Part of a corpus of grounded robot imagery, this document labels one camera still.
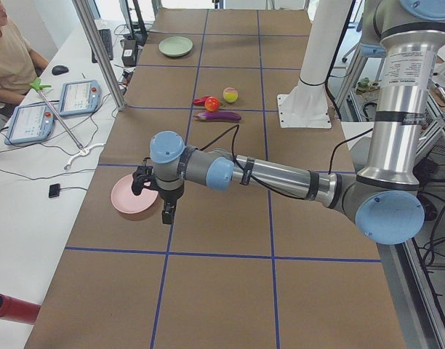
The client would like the red tomato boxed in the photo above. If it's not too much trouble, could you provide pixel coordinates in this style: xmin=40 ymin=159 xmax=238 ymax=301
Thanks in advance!
xmin=204 ymin=96 xmax=223 ymax=112

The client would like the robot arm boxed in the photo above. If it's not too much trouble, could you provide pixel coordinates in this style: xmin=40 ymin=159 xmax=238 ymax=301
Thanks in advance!
xmin=132 ymin=1 xmax=445 ymax=245

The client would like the reacher grabber stick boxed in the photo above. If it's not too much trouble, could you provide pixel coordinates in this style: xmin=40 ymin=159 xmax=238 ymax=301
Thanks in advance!
xmin=29 ymin=77 xmax=105 ymax=171

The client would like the black keyboard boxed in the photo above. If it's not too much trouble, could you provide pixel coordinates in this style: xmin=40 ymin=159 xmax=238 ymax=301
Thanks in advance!
xmin=98 ymin=29 xmax=113 ymax=60

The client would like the black power adapter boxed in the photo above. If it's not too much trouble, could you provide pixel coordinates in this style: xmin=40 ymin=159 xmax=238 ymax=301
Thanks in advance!
xmin=121 ymin=40 xmax=138 ymax=67

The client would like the brown table mat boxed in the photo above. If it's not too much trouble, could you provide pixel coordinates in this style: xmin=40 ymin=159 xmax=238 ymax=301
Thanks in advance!
xmin=26 ymin=9 xmax=409 ymax=348

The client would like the peach fruit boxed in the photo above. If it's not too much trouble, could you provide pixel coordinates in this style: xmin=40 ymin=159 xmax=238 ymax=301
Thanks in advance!
xmin=222 ymin=87 xmax=238 ymax=103

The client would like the near teach pendant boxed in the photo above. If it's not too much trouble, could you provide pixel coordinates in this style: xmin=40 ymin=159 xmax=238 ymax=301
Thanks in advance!
xmin=4 ymin=103 xmax=54 ymax=145

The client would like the purple eggplant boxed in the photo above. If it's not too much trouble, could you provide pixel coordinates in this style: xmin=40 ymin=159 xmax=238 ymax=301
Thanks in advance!
xmin=194 ymin=111 xmax=242 ymax=122

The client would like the aluminium frame post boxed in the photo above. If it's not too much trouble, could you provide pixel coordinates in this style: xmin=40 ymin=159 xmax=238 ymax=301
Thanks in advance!
xmin=72 ymin=0 xmax=126 ymax=111

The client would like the pink plate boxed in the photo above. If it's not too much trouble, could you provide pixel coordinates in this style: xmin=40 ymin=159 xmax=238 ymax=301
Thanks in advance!
xmin=111 ymin=174 xmax=158 ymax=214

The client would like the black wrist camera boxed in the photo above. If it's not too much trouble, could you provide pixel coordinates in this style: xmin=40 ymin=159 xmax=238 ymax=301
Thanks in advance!
xmin=131 ymin=165 xmax=156 ymax=196

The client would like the small black device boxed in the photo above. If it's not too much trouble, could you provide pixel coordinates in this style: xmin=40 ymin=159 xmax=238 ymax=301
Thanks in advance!
xmin=48 ymin=183 xmax=61 ymax=198

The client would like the teach pendant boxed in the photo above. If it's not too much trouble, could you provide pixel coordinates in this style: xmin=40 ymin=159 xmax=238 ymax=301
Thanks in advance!
xmin=4 ymin=103 xmax=54 ymax=145
xmin=58 ymin=80 xmax=101 ymax=117

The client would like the black computer mouse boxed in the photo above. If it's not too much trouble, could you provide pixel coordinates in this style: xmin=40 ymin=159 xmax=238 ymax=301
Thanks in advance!
xmin=51 ymin=65 xmax=69 ymax=76

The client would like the red cylinder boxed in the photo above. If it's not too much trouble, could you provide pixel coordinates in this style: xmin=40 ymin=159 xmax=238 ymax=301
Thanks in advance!
xmin=0 ymin=294 xmax=41 ymax=325

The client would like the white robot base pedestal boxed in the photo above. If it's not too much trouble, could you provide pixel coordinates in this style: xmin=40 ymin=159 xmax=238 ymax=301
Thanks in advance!
xmin=277 ymin=0 xmax=354 ymax=129

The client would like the seated person beige shirt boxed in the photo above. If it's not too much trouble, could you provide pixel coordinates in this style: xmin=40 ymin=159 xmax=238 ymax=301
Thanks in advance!
xmin=0 ymin=1 xmax=49 ymax=117

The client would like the red chili pepper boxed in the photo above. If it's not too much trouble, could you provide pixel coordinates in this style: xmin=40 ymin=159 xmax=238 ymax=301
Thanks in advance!
xmin=192 ymin=95 xmax=214 ymax=106

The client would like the green plate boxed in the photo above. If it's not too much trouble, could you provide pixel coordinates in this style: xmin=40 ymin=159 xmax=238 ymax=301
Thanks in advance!
xmin=159 ymin=36 xmax=193 ymax=57

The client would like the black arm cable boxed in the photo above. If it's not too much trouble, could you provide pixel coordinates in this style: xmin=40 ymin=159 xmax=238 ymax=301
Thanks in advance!
xmin=199 ymin=124 xmax=374 ymax=201

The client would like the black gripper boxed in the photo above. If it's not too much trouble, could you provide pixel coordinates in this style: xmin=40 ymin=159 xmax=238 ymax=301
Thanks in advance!
xmin=150 ymin=177 xmax=185 ymax=224

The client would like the far teach pendant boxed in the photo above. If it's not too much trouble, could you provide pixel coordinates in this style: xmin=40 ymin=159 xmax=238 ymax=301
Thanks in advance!
xmin=58 ymin=80 xmax=101 ymax=117

